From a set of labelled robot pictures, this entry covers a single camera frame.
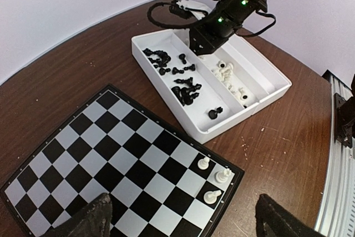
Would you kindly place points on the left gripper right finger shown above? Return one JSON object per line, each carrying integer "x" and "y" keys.
{"x": 274, "y": 220}

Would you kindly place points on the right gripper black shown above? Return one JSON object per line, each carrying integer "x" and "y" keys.
{"x": 224, "y": 21}

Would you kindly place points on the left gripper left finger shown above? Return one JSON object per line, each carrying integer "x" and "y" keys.
{"x": 92, "y": 220}

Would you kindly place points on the white chess rook piece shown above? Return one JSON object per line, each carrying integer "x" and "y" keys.
{"x": 223, "y": 175}

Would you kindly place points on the white chess knight piece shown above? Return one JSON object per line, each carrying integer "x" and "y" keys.
{"x": 210, "y": 197}

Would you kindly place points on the black white chessboard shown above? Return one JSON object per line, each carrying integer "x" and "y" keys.
{"x": 114, "y": 145}

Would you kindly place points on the white chess pawn piece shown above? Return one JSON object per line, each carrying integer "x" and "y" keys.
{"x": 203, "y": 163}

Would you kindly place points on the white chess pieces pile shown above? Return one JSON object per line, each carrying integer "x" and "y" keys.
{"x": 225, "y": 74}

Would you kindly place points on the black chess pieces upper cluster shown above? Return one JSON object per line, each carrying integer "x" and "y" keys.
{"x": 160, "y": 60}

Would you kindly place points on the black chess pieces cluster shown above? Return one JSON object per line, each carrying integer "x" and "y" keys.
{"x": 160, "y": 60}
{"x": 186, "y": 95}

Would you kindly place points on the black chess pieces lower cluster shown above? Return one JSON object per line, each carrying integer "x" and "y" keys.
{"x": 186, "y": 95}

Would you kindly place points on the black chess piece lone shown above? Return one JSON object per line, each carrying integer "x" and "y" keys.
{"x": 213, "y": 114}

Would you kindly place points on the white plastic tray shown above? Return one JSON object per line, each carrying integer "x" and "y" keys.
{"x": 263, "y": 82}

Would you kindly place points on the aluminium front rail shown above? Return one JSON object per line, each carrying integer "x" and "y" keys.
{"x": 336, "y": 213}

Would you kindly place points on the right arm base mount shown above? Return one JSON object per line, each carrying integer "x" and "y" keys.
{"x": 344, "y": 118}

